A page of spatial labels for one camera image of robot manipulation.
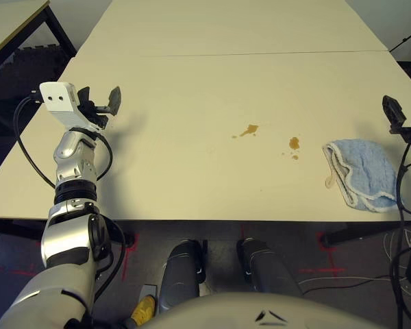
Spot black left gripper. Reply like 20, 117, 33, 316
77, 86, 122, 130

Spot light blue terry rag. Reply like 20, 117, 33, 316
321, 138, 403, 213

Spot black tripod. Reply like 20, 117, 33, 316
388, 23, 411, 63

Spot black foam puzzle mat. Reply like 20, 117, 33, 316
0, 44, 73, 138

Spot small brown liquid spill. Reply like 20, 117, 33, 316
280, 136, 301, 161

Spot large brown liquid spill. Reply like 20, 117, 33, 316
231, 124, 260, 139

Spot grey flat floor object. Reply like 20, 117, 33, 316
138, 284, 159, 301

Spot grey right robot leg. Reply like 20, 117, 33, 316
236, 237, 304, 300

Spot yellow object on floor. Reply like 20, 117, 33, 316
125, 295, 157, 327

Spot grey robot torso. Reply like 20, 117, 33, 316
123, 291, 395, 329

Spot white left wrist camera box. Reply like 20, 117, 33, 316
39, 82, 82, 130

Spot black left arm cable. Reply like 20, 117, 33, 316
12, 90, 114, 189

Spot beige side table black frame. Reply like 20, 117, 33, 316
0, 0, 78, 83

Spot white floor cables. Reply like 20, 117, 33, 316
297, 226, 411, 296

